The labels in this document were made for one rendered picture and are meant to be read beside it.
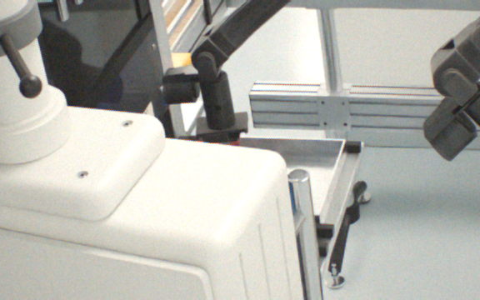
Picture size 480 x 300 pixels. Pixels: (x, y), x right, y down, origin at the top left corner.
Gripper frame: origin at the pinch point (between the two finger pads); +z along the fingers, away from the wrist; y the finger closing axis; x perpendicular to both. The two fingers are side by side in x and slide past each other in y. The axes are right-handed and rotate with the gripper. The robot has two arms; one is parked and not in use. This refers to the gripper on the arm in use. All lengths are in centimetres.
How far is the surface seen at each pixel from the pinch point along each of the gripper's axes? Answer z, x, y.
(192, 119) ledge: 4.4, -25.6, 9.7
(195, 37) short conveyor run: 3, -63, 11
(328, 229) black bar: 3.0, 22.6, -18.9
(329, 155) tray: 4.6, -4.9, -20.1
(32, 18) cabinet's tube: -80, 96, 3
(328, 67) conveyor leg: 29, -88, -21
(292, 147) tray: 3.3, -7.6, -12.6
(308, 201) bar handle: -52, 91, -20
